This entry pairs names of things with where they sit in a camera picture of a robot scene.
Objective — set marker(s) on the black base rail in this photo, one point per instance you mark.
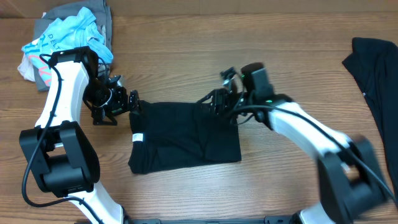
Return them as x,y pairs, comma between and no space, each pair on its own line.
217,221

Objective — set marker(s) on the light blue printed t-shirt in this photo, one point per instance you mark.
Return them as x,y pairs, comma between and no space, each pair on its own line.
64,34

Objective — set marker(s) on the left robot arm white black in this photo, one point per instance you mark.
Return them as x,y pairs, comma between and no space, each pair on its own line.
62,165

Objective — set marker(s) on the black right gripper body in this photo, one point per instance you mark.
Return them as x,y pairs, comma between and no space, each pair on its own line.
227,102

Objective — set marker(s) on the grey folded garment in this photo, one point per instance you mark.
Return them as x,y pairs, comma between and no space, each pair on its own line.
103,21

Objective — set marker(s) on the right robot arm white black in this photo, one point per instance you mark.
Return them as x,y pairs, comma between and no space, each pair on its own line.
349,176

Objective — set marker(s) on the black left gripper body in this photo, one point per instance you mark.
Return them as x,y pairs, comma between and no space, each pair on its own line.
106,100

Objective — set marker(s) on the white folded garment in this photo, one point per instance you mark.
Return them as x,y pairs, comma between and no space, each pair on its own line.
26,68

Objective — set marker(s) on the black t-shirt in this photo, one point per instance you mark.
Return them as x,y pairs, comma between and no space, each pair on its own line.
169,136

